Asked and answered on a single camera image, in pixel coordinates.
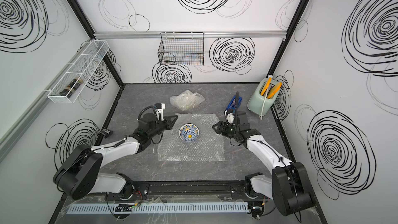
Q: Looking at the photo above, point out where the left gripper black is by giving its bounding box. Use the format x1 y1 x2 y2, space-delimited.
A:
148 114 178 140

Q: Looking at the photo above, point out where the blue yellow patterned bowl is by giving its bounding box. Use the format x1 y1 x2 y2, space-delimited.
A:
178 123 200 142

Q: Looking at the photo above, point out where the yellow pale blue bowl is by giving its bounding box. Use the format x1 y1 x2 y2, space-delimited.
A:
176 95 195 111

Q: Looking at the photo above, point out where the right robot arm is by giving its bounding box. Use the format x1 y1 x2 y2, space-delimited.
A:
212 110 316 216

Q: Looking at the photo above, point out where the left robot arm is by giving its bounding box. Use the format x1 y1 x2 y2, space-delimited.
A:
53 114 178 201

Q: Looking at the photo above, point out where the blue tape dispenser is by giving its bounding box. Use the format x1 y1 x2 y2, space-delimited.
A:
224 95 243 116

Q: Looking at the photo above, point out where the mint green toaster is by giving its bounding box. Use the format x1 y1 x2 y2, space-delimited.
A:
247 75 282 119

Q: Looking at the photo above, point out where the small black box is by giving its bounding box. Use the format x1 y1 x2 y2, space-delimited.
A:
100 129 113 139

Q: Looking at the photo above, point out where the dark bottle in shelf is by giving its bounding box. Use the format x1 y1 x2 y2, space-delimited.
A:
59 78 83 98

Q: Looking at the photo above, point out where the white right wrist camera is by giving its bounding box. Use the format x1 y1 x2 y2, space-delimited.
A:
225 112 235 125

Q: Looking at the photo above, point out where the white toaster power cable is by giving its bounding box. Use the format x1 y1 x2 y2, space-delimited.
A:
260 74 274 121

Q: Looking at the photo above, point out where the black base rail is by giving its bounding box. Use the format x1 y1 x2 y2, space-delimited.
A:
105 178 315 201

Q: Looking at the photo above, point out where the black wire wall basket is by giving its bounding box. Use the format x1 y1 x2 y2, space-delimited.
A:
158 38 205 65

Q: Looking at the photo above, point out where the white slotted cable duct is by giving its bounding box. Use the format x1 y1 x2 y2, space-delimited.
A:
66 202 249 215

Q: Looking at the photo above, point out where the horizontal aluminium wall rail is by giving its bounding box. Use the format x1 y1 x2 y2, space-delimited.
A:
94 30 287 39

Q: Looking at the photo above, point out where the white wire wall shelf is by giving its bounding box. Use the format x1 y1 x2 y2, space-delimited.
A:
47 40 110 104

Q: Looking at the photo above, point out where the left wall aluminium rail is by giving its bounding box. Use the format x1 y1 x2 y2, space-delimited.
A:
1 38 94 162

